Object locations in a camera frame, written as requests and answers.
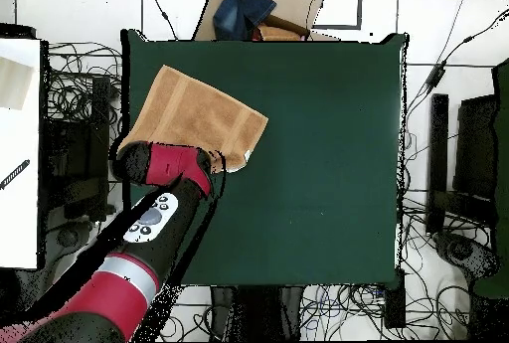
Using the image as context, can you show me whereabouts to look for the blue jeans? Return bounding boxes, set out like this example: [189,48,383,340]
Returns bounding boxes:
[212,0,278,42]

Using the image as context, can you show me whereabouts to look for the black equipment rack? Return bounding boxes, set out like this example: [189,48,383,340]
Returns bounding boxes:
[41,74,114,225]

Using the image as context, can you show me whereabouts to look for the white desk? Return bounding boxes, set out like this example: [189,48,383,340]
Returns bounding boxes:
[0,38,43,270]

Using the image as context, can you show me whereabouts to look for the black striped pen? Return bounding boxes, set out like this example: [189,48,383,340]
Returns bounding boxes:
[0,158,32,191]

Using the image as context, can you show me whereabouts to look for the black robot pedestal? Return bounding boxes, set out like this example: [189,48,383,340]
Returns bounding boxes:
[210,284,305,342]

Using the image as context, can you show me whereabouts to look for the black metal frame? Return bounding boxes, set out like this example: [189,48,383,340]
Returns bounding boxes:
[424,92,498,237]

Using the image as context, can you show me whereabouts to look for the beige paper sheet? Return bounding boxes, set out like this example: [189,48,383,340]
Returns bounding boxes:
[0,56,35,111]

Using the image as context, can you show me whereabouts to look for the tan terry towel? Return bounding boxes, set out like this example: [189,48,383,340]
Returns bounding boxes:
[117,64,269,174]

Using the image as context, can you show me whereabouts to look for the black rectangular box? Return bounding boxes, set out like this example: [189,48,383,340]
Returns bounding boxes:
[383,268,407,330]

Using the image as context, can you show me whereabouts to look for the black cable with adapter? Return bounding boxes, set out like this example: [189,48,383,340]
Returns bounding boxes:
[405,8,509,121]

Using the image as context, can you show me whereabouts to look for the dark green fabric furniture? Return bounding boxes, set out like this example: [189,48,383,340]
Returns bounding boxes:
[472,58,509,300]

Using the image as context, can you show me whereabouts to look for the dark green table cloth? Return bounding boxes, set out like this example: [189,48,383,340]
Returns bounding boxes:
[120,28,409,288]

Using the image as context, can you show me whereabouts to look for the dark brown garment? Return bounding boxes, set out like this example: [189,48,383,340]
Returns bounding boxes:
[261,13,312,39]

